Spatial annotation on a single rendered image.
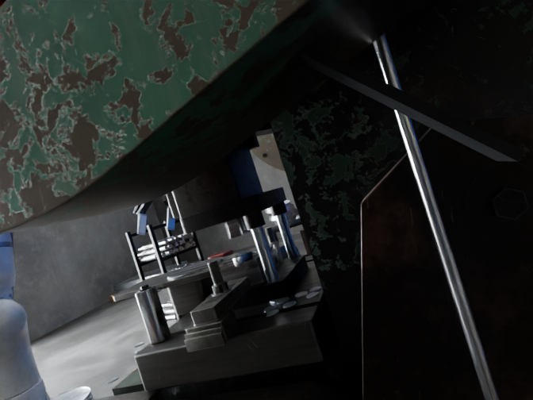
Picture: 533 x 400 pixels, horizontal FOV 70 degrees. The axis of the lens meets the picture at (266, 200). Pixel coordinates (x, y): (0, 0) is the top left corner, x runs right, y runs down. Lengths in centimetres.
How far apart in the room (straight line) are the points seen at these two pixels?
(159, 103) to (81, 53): 8
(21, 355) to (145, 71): 104
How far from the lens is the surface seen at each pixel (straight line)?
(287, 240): 82
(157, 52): 29
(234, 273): 71
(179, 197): 73
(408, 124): 43
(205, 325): 57
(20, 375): 126
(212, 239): 824
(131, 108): 30
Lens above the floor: 88
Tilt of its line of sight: 1 degrees down
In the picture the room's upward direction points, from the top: 18 degrees counter-clockwise
